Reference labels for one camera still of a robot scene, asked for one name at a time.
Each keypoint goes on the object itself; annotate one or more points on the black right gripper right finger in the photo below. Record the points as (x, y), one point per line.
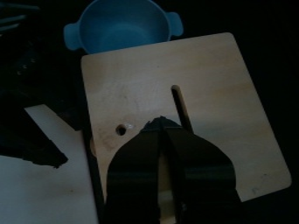
(206, 175)

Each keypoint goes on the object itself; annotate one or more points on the wooden cutting board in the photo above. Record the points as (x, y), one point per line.
(163, 73)

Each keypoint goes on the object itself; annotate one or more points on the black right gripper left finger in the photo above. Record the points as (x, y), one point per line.
(134, 175)

